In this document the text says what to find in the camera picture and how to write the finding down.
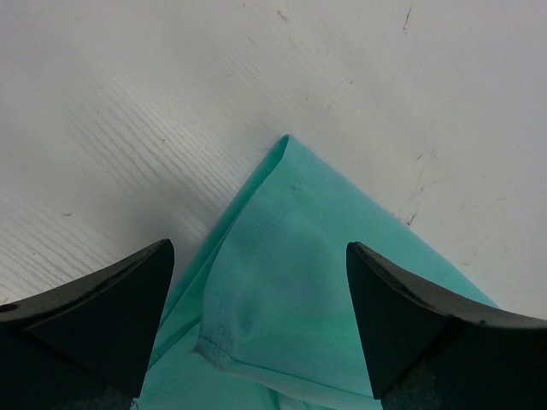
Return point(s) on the teal t-shirt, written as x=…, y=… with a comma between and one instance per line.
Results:
x=262, y=317

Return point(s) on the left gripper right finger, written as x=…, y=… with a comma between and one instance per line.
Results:
x=427, y=347

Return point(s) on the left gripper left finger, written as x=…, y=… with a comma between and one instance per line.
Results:
x=86, y=344

